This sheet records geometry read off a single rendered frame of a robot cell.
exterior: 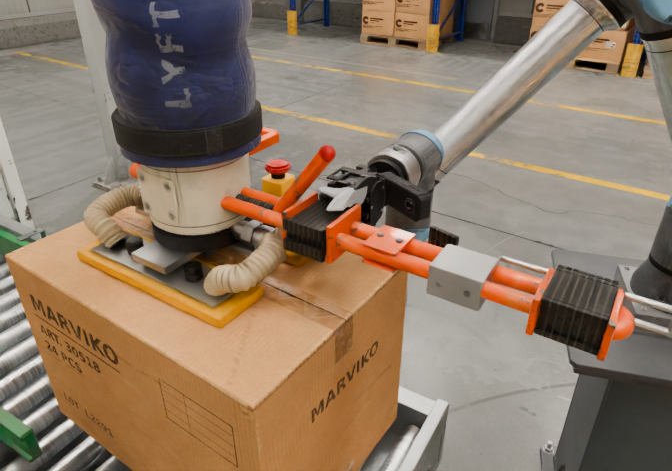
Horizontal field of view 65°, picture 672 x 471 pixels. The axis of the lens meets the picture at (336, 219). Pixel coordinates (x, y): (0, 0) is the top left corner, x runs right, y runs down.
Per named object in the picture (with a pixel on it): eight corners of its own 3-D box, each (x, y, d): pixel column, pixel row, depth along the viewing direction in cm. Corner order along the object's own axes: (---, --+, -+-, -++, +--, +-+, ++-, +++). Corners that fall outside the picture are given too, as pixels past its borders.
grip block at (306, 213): (279, 250, 76) (277, 214, 74) (317, 222, 84) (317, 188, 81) (327, 267, 72) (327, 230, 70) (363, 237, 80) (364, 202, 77)
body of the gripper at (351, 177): (324, 219, 86) (360, 192, 95) (371, 232, 83) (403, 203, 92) (324, 176, 83) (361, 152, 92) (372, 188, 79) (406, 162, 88)
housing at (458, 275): (424, 295, 67) (427, 265, 65) (445, 269, 72) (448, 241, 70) (477, 314, 64) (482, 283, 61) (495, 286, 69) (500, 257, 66)
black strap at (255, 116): (84, 139, 81) (78, 113, 79) (196, 102, 98) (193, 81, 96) (188, 171, 70) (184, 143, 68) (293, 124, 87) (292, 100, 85)
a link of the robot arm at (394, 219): (427, 222, 114) (432, 170, 108) (431, 251, 104) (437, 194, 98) (384, 221, 115) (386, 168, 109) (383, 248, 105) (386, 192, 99)
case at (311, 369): (60, 412, 113) (3, 254, 94) (201, 314, 142) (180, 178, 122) (272, 587, 83) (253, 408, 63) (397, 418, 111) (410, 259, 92)
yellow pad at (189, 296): (77, 260, 92) (70, 235, 90) (125, 235, 100) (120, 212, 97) (220, 331, 76) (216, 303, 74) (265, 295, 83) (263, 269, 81)
